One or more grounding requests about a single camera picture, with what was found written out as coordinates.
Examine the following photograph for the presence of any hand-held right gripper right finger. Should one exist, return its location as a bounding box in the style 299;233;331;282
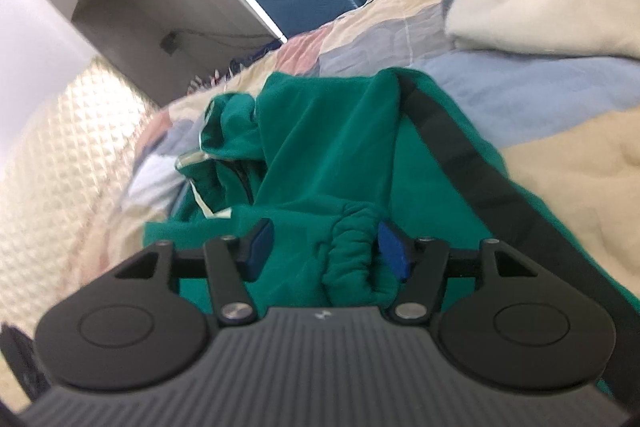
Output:
377;221;542;327

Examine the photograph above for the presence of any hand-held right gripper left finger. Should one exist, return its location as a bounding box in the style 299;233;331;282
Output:
114;218;276;327

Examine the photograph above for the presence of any green sweatshirt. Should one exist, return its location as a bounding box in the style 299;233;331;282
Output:
142;67;632;413

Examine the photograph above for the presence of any row of small bottles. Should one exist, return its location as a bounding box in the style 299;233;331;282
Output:
187;66;238;94

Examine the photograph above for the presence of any patchwork blanket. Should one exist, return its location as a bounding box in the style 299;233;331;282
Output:
0;0;640;358

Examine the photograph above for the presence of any cream quilted headboard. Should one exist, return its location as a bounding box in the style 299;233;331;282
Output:
0;57;156;308

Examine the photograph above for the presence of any black charger cable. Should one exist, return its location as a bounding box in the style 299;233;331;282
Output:
172;29;281;44

